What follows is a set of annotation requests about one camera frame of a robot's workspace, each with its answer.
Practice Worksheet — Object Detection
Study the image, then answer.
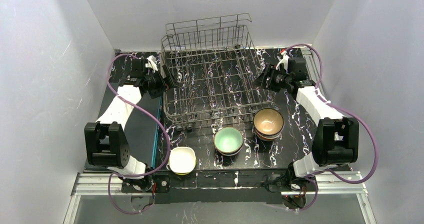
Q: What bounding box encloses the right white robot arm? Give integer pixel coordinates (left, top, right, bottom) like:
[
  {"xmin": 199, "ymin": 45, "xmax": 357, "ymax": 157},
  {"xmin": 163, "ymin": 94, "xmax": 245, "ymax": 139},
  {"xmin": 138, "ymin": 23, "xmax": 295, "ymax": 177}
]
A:
[{"xmin": 253, "ymin": 57, "xmax": 359, "ymax": 178}]

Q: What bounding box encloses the blue floral bowl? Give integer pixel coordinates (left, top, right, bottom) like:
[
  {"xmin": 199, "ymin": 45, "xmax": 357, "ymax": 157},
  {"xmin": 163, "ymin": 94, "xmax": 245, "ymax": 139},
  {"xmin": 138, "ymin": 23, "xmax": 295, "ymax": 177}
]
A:
[{"xmin": 216, "ymin": 148, "xmax": 241, "ymax": 157}]

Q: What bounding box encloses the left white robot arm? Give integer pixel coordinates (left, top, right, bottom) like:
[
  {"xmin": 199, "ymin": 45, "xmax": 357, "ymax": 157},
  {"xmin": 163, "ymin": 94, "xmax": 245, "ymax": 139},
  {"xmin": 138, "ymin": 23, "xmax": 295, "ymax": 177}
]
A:
[{"xmin": 84, "ymin": 55, "xmax": 178, "ymax": 180}]

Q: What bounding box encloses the grey wire dish rack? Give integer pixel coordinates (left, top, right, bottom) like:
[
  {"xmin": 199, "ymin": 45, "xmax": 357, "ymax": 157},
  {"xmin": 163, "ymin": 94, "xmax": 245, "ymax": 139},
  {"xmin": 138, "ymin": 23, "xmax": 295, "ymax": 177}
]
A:
[{"xmin": 160, "ymin": 13, "xmax": 273, "ymax": 132}]

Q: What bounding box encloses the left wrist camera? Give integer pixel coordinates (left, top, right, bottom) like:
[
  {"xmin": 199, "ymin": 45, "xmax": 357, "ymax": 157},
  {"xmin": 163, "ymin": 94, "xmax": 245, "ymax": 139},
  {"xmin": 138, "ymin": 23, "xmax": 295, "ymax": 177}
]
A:
[{"xmin": 145, "ymin": 55, "xmax": 158, "ymax": 72}]

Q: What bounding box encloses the tan interior dark bowl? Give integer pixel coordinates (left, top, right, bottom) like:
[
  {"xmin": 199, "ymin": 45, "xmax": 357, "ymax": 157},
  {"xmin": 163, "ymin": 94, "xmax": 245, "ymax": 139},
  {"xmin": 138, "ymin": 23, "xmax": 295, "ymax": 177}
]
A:
[{"xmin": 253, "ymin": 107, "xmax": 285, "ymax": 138}]

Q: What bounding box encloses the yellow rimmed bowl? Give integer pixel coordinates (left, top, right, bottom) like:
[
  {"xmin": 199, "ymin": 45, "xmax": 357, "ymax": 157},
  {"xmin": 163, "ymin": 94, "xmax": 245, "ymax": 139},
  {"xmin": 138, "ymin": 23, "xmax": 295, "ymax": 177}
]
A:
[{"xmin": 169, "ymin": 162, "xmax": 196, "ymax": 176}]

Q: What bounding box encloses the orange striped bowl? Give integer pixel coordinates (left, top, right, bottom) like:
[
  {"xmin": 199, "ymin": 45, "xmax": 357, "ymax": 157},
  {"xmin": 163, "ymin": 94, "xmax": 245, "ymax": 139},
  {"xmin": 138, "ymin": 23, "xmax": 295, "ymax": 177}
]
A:
[{"xmin": 255, "ymin": 131, "xmax": 281, "ymax": 142}]

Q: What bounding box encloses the grey mat blue edge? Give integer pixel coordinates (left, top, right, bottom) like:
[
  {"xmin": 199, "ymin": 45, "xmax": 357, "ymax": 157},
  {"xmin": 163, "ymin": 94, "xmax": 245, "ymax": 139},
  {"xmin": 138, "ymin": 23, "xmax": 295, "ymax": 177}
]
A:
[{"xmin": 84, "ymin": 86, "xmax": 162, "ymax": 173}]

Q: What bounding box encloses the green celadon bowl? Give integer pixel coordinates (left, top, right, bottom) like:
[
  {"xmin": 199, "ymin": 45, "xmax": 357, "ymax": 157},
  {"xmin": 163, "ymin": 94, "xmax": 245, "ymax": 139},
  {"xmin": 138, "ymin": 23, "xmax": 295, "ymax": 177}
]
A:
[{"xmin": 213, "ymin": 127, "xmax": 244, "ymax": 153}]

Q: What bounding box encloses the white square bowl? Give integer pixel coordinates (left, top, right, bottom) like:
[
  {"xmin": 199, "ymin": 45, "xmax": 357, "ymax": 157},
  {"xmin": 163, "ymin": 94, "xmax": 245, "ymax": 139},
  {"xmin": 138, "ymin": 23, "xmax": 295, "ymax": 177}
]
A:
[{"xmin": 168, "ymin": 146, "xmax": 197, "ymax": 165}]

